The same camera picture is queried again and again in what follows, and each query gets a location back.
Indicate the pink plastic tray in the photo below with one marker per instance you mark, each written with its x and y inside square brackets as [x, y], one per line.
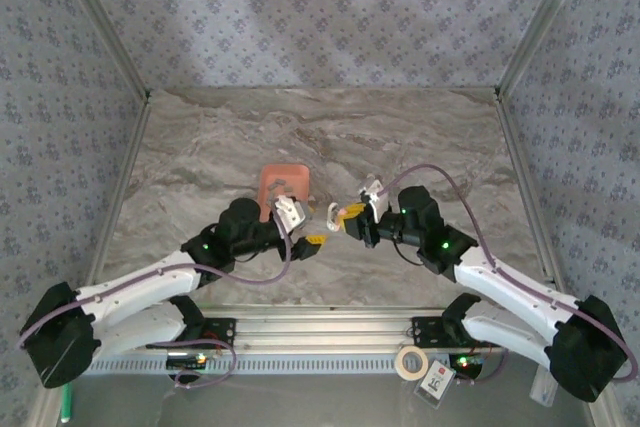
[295, 177]

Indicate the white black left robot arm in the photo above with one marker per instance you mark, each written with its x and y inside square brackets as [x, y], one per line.
[135, 292]

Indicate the white masking tape roll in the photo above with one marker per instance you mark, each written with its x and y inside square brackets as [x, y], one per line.
[398, 363]

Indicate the small circuit board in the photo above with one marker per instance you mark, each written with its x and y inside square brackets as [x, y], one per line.
[185, 362]
[467, 363]

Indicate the white card with red logo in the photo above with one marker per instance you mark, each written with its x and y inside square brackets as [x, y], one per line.
[435, 382]

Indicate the clear plastic bag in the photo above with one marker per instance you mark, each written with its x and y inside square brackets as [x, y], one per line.
[542, 392]

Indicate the green marker pen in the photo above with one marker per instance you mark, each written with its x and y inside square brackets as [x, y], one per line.
[66, 404]

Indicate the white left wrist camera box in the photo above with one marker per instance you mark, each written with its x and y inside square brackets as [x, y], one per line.
[290, 212]

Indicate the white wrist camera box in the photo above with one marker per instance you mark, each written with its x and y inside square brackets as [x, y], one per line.
[290, 212]
[377, 199]

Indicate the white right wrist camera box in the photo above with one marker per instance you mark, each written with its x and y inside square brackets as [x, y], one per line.
[377, 199]

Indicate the aluminium mounting rail beam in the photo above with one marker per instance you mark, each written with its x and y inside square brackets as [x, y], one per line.
[325, 329]

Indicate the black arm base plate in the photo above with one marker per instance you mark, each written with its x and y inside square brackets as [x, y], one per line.
[227, 329]
[425, 332]

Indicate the aluminium table side rail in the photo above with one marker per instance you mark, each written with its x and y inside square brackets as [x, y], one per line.
[515, 147]
[134, 147]

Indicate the aluminium frame post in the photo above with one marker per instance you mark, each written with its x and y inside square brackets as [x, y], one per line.
[104, 22]
[542, 22]

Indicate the aluminium lower frame rail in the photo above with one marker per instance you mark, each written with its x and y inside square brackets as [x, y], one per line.
[605, 417]
[45, 412]

